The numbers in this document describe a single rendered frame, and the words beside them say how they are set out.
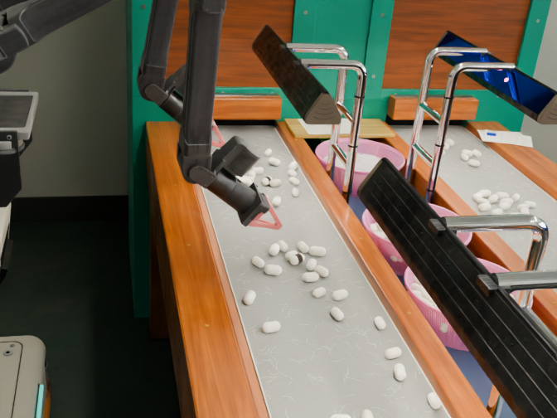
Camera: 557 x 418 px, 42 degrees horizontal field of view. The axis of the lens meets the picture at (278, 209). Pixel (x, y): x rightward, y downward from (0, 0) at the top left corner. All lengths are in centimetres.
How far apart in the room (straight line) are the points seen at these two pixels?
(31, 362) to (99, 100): 139
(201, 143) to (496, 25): 141
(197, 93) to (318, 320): 50
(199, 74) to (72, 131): 189
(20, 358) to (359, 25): 141
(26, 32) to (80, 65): 184
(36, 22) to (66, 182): 206
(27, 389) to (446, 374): 112
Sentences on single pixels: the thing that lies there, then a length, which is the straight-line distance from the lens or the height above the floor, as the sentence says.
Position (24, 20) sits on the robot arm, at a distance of 129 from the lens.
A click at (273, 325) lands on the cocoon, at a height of 76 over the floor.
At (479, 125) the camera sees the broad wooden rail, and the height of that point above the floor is 77.
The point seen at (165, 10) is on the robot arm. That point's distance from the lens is 175.
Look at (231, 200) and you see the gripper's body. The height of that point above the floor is 90.
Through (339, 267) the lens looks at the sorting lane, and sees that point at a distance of 163.
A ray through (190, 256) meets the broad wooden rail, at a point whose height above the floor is 77.
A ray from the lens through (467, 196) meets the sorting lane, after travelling 209.
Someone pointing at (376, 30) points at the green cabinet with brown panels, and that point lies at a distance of 240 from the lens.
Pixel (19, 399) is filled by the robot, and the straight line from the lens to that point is 199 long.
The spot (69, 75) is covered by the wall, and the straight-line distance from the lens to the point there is 314.
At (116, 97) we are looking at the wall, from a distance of 316.
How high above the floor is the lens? 156
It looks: 26 degrees down
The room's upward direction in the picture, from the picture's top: 5 degrees clockwise
